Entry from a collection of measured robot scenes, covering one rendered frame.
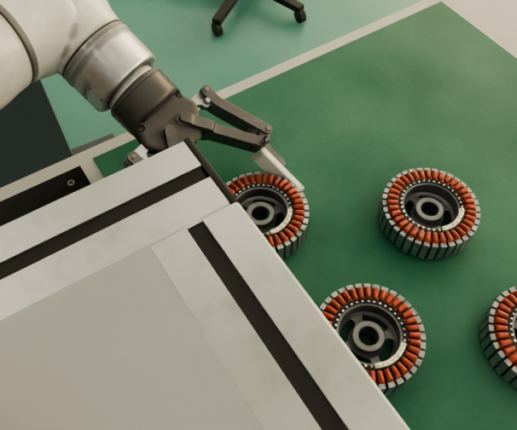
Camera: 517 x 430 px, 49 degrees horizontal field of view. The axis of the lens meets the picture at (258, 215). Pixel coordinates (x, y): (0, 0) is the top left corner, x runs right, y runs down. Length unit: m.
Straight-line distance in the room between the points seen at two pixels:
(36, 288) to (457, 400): 0.47
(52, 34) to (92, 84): 0.06
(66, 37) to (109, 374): 0.46
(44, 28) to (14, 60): 0.05
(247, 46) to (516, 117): 1.35
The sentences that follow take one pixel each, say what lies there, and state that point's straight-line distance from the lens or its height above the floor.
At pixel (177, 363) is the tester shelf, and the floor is 1.11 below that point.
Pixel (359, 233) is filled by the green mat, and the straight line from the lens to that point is 0.68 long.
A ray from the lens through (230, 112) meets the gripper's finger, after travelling 0.68.
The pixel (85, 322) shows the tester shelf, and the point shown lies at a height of 1.11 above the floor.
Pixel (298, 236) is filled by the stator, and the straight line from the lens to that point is 0.63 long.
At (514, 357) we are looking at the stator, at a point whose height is 0.79.
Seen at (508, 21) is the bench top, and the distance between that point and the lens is 1.02.
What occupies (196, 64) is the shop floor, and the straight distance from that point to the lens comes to 2.01.
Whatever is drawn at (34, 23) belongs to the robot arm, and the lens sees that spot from 0.62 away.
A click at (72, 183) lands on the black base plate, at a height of 0.77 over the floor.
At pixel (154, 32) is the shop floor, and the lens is 2.15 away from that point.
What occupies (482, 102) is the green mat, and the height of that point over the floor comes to 0.75.
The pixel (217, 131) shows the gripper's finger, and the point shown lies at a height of 0.83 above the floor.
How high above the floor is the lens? 1.32
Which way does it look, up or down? 56 degrees down
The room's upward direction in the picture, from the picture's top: straight up
